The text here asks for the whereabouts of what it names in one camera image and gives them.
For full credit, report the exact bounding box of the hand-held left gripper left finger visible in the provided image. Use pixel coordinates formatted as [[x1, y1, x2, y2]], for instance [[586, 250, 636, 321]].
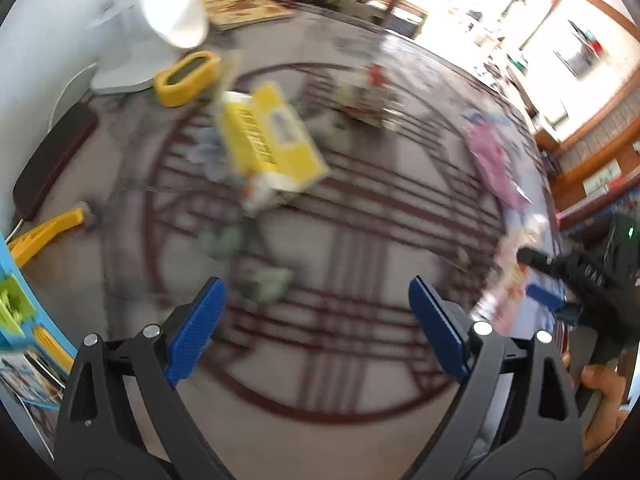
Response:
[[55, 276, 236, 480]]

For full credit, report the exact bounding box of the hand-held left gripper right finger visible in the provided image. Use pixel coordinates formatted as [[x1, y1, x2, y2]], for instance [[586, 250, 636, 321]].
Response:
[[407, 275, 586, 480]]

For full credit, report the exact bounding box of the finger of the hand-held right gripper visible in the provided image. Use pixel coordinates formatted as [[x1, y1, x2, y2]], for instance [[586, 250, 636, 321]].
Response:
[[516, 246, 577, 284], [525, 283, 582, 324]]

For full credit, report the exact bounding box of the person's right hand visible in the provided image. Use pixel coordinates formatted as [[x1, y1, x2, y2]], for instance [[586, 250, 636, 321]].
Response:
[[581, 363, 632, 454]]

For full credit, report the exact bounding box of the grey green wrapper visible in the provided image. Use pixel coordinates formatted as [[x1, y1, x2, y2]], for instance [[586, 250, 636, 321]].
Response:
[[199, 224, 247, 262], [244, 266, 295, 305]]

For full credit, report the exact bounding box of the pink plastic packet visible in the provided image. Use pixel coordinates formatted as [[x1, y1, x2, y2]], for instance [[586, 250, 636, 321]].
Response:
[[461, 112, 532, 211]]

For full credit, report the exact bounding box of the blue toy box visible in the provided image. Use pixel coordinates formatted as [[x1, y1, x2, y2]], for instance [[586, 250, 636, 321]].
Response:
[[0, 232, 77, 443]]

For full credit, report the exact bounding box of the pale blue wrapper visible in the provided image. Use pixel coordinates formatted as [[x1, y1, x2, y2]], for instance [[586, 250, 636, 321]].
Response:
[[187, 127, 237, 183]]

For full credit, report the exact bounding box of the yellow plastic tool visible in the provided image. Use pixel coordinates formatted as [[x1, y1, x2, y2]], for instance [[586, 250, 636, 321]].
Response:
[[9, 209, 87, 269]]

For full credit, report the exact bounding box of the yellow white carton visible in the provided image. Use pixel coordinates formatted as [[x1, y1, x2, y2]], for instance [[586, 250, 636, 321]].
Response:
[[218, 81, 330, 213]]

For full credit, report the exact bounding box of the dark red flat case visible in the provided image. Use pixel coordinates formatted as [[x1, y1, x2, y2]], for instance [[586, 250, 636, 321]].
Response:
[[12, 104, 99, 222]]

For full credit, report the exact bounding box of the red and white small packet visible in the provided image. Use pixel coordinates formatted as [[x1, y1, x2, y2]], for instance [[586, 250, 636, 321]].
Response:
[[337, 62, 403, 127]]

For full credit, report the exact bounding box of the yellow oval container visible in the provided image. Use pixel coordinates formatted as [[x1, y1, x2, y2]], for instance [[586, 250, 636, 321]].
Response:
[[154, 51, 222, 109]]

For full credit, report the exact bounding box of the white table fan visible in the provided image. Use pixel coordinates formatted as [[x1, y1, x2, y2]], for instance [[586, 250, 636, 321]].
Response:
[[89, 0, 212, 95]]

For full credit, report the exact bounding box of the patterned book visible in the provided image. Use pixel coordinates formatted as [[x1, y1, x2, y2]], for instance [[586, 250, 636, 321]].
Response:
[[199, 0, 297, 32]]

